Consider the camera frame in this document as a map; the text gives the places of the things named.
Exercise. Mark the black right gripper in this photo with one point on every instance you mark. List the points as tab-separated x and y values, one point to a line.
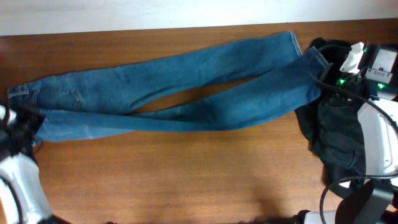
332	71

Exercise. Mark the blue denim jeans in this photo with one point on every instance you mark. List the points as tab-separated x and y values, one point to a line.
276	78

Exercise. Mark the black clothing pile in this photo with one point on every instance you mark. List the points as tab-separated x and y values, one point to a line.
331	125

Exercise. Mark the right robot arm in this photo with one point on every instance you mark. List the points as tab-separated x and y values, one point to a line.
366	198

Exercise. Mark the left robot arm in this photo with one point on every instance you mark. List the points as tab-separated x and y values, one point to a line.
22	196

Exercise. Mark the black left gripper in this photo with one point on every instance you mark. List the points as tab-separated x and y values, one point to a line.
20	110

